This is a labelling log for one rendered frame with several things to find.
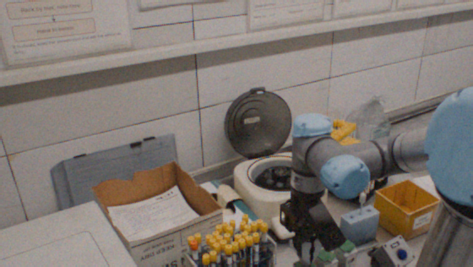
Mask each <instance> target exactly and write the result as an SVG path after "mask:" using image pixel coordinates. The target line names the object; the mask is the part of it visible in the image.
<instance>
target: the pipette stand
mask: <svg viewBox="0 0 473 267"><path fill-rule="evenodd" d="M359 214H360V209H359V210H355V211H352V212H350V213H346V214H344V215H342V216H341V217H340V230H341V231H342V233H343V235H344V236H345V238H346V239H347V240H349V241H350V242H353V243H354V244H355V245H356V250H357V253H360V252H362V251H364V250H367V249H369V248H371V247H373V246H375V245H377V244H378V241H377V240H376V239H375V238H376V231H377V226H378V222H379V216H380V212H379V211H376V210H375V209H374V208H373V207H372V206H371V205H369V206H367V207H365V208H362V214H361V215H359Z"/></svg>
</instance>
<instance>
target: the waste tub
mask: <svg viewBox="0 0 473 267"><path fill-rule="evenodd" d="M374 193H375V199H374V204H373V208H374V209H375V210H376V211H379V212H380V216H379V222H378V224H379V225H380V226H381V227H382V228H384V229H385V230H386V231H387V232H389V233H390V234H392V236H393V237H398V236H400V235H401V236H402V238H403V239H404V241H405V242H407V241H410V240H412V239H414V238H416V237H417V236H419V235H421V234H423V233H425V232H429V229H430V227H431V224H432V220H433V217H434V215H435V213H436V210H437V207H438V203H439V200H441V199H438V198H437V197H435V196H434V195H432V193H430V192H428V191H427V190H426V189H424V188H421V187H420V186H418V185H417V184H415V183H413V182H412V181H411V180H409V179H408V180H404V181H402V182H399V183H396V184H393V185H390V186H388V187H385V188H381V189H379V190H375V191H374Z"/></svg>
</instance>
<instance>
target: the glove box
mask: <svg viewBox="0 0 473 267"><path fill-rule="evenodd" d="M200 186H201V187H203V188H206V189H207V190H208V191H209V193H210V194H211V195H212V197H213V198H214V199H215V201H216V202H218V203H219V204H220V206H221V207H222V208H223V223H224V222H227V223H228V226H229V220H235V221H236V232H238V231H240V229H239V222H240V221H242V215H243V214H247V215H248V221H249V222H248V225H250V226H251V223H252V222H256V221H258V220H260V219H259V218H258V215H256V214H254V213H253V212H252V211H251V210H250V209H249V208H248V207H247V206H246V205H244V204H243V198H242V197H240V196H239V195H238V194H237V193H236V192H235V190H234V189H233V188H230V187H229V186H227V185H225V184H222V183H221V182H219V181H217V180H214V181H211V182H208V183H203V184H200Z"/></svg>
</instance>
